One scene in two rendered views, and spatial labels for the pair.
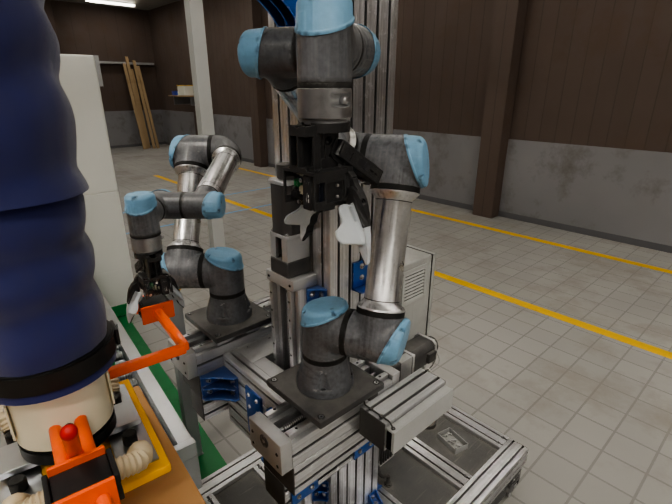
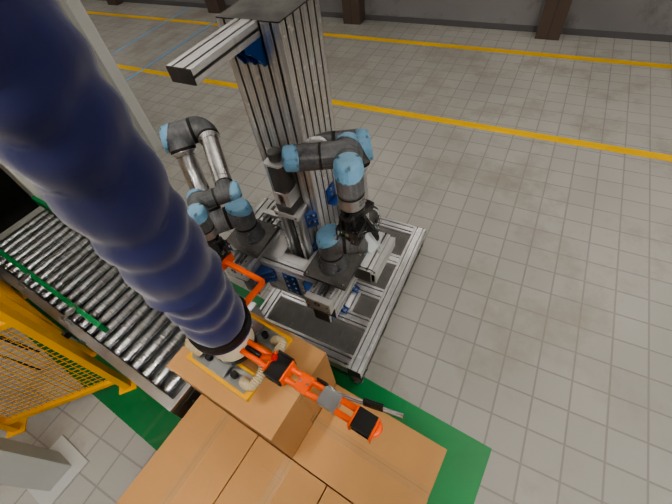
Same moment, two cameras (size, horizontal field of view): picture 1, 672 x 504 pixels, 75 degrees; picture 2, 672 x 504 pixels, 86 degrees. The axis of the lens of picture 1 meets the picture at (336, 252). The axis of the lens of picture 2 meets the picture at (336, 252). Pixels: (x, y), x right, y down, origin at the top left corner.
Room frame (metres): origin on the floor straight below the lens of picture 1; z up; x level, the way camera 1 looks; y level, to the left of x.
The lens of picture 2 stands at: (-0.05, 0.24, 2.44)
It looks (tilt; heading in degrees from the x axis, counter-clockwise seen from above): 52 degrees down; 347
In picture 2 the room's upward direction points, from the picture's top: 10 degrees counter-clockwise
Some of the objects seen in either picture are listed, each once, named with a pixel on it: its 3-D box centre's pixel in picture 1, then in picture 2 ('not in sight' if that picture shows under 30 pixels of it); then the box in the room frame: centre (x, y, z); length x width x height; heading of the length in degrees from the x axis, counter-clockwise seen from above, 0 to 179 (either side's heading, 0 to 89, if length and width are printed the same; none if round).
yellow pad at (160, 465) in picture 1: (122, 422); (253, 328); (0.77, 0.47, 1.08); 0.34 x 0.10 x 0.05; 37
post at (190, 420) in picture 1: (183, 371); not in sight; (1.76, 0.73, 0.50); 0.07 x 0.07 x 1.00; 38
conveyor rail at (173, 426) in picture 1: (114, 331); not in sight; (2.13, 1.23, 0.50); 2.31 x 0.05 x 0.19; 38
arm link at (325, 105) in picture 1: (326, 106); (352, 199); (0.64, 0.01, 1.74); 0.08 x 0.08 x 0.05
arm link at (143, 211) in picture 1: (142, 214); (199, 218); (1.09, 0.50, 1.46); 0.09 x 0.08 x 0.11; 0
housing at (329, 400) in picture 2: not in sight; (330, 400); (0.34, 0.26, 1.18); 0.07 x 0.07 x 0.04; 37
